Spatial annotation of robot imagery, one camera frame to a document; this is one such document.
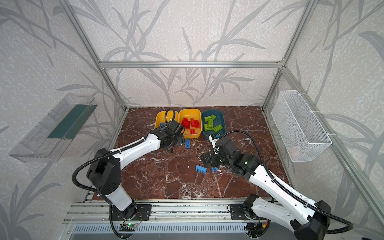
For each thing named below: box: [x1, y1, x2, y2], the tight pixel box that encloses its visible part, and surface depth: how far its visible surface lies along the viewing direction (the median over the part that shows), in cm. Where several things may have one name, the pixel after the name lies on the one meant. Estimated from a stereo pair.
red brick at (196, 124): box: [194, 120, 200, 129], surface depth 110 cm
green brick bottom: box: [213, 124, 223, 133], surface depth 107 cm
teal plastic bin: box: [201, 109, 226, 139], surface depth 110 cm
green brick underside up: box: [208, 118, 214, 131], surface depth 107 cm
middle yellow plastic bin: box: [178, 108, 202, 139], surface depth 110 cm
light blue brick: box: [195, 165, 208, 174], surface depth 88 cm
